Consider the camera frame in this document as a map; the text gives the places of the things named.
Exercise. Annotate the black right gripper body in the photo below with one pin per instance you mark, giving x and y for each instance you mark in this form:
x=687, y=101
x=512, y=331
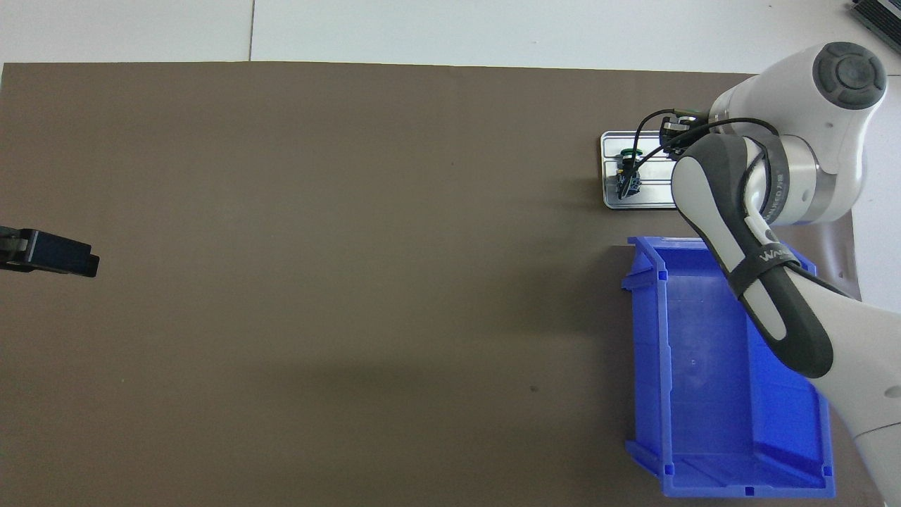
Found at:
x=679, y=132

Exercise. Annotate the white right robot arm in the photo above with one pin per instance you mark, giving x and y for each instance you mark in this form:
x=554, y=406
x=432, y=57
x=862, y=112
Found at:
x=845, y=141

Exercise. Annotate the grey metal tray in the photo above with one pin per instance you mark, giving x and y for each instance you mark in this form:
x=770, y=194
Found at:
x=651, y=197

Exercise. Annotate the grey ribbed metal device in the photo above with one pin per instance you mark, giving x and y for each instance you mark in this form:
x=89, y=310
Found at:
x=880, y=14

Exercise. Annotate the blue plastic storage bin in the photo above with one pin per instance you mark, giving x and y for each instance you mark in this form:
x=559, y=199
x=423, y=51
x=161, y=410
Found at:
x=697, y=394

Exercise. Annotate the brown table mat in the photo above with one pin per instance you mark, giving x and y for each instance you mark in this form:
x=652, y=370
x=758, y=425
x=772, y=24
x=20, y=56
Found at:
x=352, y=211

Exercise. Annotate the green push button switch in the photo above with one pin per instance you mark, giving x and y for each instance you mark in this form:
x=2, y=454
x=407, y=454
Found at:
x=626, y=182

